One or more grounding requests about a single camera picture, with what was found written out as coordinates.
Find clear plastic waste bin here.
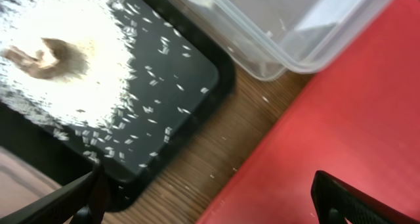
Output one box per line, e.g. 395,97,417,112
169,0,393,81

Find brown mushroom piece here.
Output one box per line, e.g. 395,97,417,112
1,37,88,79

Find black rectangular tray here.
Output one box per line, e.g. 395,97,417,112
1,0,235,212

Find white rice grains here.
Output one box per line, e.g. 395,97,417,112
0,0,211,169

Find red serving tray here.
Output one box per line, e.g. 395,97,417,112
199,0,419,223

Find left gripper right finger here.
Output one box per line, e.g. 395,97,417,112
310,170,419,224

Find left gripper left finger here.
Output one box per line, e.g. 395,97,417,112
1,164,110,224

